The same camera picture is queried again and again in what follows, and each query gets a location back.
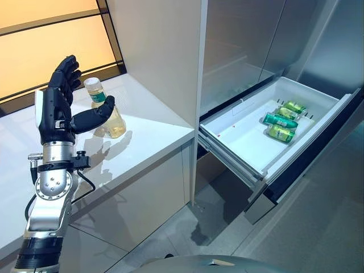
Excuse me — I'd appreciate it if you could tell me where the yellow drink plastic bottle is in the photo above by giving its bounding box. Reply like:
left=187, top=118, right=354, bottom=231
left=83, top=78, right=127, bottom=139

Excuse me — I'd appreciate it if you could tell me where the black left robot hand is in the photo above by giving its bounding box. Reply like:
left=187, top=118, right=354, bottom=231
left=35, top=55, right=116, bottom=146

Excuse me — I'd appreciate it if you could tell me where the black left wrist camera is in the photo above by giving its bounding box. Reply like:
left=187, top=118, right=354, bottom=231
left=71, top=150, right=92, bottom=171

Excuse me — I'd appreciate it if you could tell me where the white fridge drawer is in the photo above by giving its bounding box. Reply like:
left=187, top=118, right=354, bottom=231
left=198, top=76, right=364, bottom=225

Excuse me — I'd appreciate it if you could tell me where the dark green drink can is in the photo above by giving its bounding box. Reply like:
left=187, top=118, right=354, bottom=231
left=262, top=113, right=299, bottom=129

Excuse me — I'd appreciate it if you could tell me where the tall beige cabinet panel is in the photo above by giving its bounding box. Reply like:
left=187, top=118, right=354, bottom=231
left=106, top=0, right=210, bottom=205

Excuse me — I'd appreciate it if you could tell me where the grey robot torso shell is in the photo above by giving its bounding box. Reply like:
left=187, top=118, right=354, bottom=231
left=139, top=254, right=288, bottom=273

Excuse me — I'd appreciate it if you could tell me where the stainless steel fridge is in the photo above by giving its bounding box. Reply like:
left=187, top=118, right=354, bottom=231
left=196, top=0, right=364, bottom=205

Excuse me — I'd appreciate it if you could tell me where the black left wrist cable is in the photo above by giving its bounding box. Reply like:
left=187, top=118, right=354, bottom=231
left=69, top=169, right=96, bottom=205

